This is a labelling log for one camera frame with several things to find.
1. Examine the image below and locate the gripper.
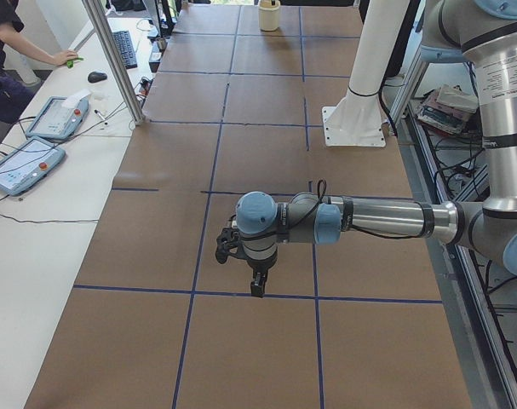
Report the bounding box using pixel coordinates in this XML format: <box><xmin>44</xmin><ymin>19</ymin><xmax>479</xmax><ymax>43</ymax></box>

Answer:
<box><xmin>247</xmin><ymin>260</ymin><xmax>275</xmax><ymax>297</ymax></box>

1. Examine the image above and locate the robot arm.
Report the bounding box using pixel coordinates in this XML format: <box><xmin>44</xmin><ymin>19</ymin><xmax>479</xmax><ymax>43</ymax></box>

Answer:
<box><xmin>215</xmin><ymin>1</ymin><xmax>517</xmax><ymax>297</ymax></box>

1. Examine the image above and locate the person's hand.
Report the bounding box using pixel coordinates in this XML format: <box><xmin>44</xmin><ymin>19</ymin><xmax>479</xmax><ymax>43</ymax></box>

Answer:
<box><xmin>51</xmin><ymin>49</ymin><xmax>78</xmax><ymax>66</ymax></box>

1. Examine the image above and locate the black marker pen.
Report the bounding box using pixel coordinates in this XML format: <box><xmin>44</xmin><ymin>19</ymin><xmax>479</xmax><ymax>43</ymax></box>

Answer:
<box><xmin>94</xmin><ymin>109</ymin><xmax>108</xmax><ymax>125</ymax></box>

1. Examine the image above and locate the near teach pendant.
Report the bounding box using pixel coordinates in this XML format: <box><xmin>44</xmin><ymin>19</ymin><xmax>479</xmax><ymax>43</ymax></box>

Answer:
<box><xmin>0</xmin><ymin>136</ymin><xmax>66</xmax><ymax>196</ymax></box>

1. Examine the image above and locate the teach pendant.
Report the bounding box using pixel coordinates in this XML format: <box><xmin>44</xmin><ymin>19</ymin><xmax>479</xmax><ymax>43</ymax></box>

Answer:
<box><xmin>25</xmin><ymin>96</ymin><xmax>89</xmax><ymax>142</ymax></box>
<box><xmin>0</xmin><ymin>136</ymin><xmax>66</xmax><ymax>196</ymax></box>

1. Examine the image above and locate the stack of books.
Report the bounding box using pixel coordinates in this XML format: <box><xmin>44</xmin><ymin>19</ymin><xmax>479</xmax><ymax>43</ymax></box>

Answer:
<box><xmin>416</xmin><ymin>84</ymin><xmax>479</xmax><ymax>135</ymax></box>

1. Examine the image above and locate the white paper slip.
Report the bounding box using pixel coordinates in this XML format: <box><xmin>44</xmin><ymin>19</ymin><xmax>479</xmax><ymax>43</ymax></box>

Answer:
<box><xmin>62</xmin><ymin>88</ymin><xmax>91</xmax><ymax>109</ymax></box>

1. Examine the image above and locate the far teach pendant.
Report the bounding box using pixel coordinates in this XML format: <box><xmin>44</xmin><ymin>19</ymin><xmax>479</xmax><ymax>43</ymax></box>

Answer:
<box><xmin>25</xmin><ymin>96</ymin><xmax>89</xmax><ymax>142</ymax></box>

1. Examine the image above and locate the black computer mouse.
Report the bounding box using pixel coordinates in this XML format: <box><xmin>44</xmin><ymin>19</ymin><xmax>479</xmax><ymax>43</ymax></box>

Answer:
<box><xmin>87</xmin><ymin>71</ymin><xmax>108</xmax><ymax>84</ymax></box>

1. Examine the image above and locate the cream waste bin with lid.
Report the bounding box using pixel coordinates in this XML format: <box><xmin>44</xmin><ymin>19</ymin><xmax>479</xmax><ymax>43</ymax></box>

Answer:
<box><xmin>258</xmin><ymin>0</ymin><xmax>281</xmax><ymax>32</ymax></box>

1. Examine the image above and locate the black keyboard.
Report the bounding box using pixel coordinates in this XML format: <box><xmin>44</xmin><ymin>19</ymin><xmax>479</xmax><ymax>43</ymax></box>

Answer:
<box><xmin>112</xmin><ymin>31</ymin><xmax>138</xmax><ymax>69</ymax></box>

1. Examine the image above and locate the green object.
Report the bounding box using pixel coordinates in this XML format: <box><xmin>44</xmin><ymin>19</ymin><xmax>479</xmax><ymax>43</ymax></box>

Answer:
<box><xmin>66</xmin><ymin>57</ymin><xmax>83</xmax><ymax>68</ymax></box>

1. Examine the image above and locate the person in dark shirt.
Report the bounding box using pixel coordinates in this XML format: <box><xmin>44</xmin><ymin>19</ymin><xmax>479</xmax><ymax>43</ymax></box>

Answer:
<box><xmin>0</xmin><ymin>0</ymin><xmax>80</xmax><ymax>124</ymax></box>

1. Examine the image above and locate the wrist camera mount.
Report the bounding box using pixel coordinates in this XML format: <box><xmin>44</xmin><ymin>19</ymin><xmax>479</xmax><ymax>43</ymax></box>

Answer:
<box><xmin>215</xmin><ymin>228</ymin><xmax>244</xmax><ymax>264</ymax></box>

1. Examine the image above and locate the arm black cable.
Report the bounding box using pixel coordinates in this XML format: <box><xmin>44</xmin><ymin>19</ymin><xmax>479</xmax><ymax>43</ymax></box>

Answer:
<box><xmin>279</xmin><ymin>178</ymin><xmax>425</xmax><ymax>239</ymax></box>

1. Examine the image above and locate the white camera pole with base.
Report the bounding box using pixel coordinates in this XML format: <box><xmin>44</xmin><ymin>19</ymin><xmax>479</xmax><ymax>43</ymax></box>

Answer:
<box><xmin>322</xmin><ymin>0</ymin><xmax>419</xmax><ymax>147</ymax></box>

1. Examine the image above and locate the aluminium frame post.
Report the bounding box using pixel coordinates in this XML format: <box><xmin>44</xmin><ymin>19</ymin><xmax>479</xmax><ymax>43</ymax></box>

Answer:
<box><xmin>82</xmin><ymin>0</ymin><xmax>145</xmax><ymax>125</ymax></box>

